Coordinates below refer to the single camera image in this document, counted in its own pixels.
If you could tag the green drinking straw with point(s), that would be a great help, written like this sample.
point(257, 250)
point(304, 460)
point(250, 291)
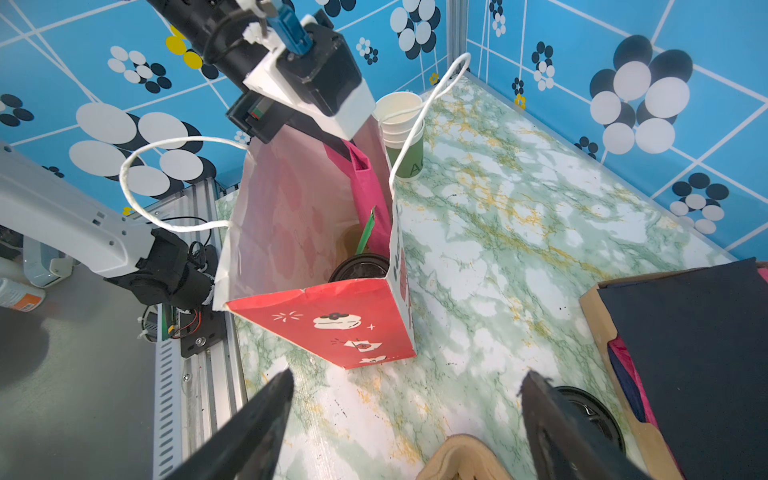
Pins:
point(366, 233)

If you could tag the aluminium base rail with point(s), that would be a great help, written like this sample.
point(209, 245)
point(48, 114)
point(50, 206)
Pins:
point(193, 397)

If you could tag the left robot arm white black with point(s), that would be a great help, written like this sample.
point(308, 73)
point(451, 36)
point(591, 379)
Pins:
point(145, 255)

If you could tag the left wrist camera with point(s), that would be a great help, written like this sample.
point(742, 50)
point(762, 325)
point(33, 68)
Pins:
point(308, 67)

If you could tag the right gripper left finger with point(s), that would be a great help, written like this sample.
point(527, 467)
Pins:
point(249, 444)

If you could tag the black lid stack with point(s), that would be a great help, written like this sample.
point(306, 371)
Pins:
point(596, 413)

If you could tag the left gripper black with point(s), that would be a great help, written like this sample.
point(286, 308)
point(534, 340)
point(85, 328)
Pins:
point(260, 117)

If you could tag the green white paper cup stack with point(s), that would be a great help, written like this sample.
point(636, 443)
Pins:
point(396, 114)

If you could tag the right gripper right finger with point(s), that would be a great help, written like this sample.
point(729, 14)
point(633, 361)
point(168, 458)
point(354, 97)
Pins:
point(562, 443)

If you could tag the white orange bottle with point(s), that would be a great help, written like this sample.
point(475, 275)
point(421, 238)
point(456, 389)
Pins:
point(19, 296)

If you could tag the brown cardboard cup carrier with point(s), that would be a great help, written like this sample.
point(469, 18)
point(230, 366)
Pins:
point(464, 456)

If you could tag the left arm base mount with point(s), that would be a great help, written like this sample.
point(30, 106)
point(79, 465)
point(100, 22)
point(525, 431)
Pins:
point(197, 330)

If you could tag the red white gift bag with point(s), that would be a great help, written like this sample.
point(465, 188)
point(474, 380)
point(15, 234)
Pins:
point(293, 224)

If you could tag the black coffee cup lid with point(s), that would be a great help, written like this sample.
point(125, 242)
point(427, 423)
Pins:
point(361, 266)

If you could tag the pink napkin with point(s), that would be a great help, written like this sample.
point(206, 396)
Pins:
point(368, 195)

